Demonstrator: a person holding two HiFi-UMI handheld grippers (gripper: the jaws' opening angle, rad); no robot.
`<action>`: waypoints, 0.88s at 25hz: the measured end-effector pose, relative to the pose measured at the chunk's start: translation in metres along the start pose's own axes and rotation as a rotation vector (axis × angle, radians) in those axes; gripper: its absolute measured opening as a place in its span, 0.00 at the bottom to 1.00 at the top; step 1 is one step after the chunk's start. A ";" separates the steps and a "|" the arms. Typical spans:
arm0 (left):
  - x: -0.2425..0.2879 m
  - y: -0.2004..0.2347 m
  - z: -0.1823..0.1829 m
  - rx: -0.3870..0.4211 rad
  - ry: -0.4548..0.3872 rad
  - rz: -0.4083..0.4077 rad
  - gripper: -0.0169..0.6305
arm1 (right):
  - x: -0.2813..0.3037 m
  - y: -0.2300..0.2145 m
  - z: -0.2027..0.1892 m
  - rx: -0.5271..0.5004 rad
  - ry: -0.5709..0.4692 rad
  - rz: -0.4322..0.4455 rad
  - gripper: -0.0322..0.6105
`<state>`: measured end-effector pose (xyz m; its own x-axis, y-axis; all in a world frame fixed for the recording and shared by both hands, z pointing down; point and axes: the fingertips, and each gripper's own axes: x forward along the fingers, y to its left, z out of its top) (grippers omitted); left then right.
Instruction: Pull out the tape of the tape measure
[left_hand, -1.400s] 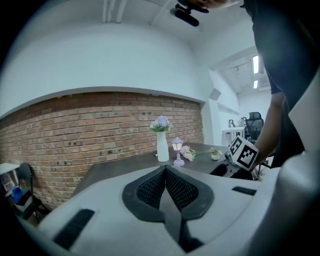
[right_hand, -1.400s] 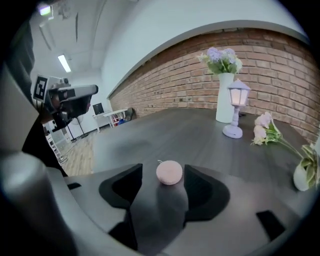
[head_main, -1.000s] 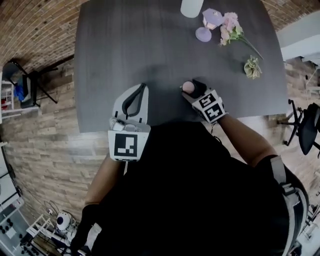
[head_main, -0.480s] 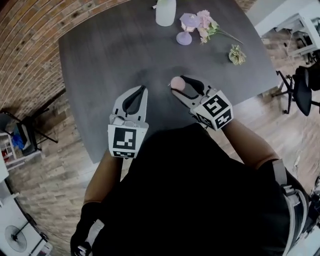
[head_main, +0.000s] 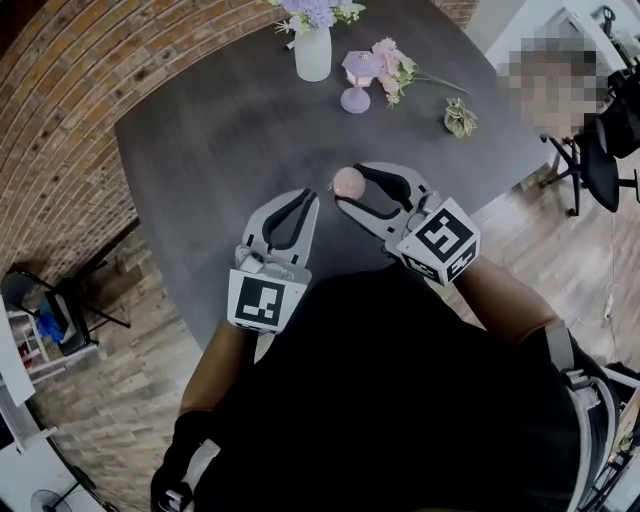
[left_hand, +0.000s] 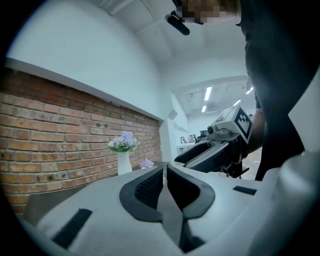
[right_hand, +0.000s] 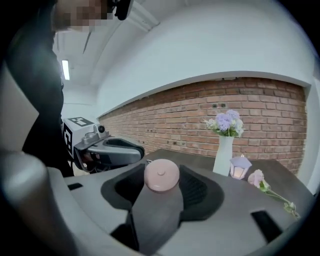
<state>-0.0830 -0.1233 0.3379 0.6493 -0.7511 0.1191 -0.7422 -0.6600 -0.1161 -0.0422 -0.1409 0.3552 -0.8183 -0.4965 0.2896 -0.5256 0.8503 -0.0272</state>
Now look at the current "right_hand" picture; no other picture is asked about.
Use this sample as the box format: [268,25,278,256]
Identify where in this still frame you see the black head-worn camera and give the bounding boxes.
[107,0,133,21]

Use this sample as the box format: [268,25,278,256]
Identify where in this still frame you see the purple and white flower bouquet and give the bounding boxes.
[203,109,245,138]

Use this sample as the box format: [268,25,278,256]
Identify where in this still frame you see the pink flower with green stem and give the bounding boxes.
[247,169,301,220]

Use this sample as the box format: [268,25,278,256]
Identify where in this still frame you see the person's head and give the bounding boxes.
[55,0,111,33]

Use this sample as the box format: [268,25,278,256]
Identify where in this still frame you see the person's dark clothed torso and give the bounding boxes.
[6,4,75,178]

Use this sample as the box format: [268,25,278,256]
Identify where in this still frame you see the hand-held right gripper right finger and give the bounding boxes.
[178,164,225,222]

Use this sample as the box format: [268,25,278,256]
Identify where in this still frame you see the long ceiling light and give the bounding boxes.
[61,59,71,81]

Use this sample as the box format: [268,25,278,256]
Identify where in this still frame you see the thin black strap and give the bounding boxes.
[82,26,94,55]

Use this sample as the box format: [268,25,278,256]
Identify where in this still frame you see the small lilac lantern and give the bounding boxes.
[229,154,253,181]

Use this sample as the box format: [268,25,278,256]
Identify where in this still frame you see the person's left hand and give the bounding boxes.
[83,151,101,164]

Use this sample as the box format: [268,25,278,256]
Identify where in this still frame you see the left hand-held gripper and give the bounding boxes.
[61,116,146,173]

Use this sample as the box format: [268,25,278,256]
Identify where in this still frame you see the white ceramic vase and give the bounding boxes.
[212,135,235,177]

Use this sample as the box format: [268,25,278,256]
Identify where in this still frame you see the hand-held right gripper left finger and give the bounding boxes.
[100,163,146,211]

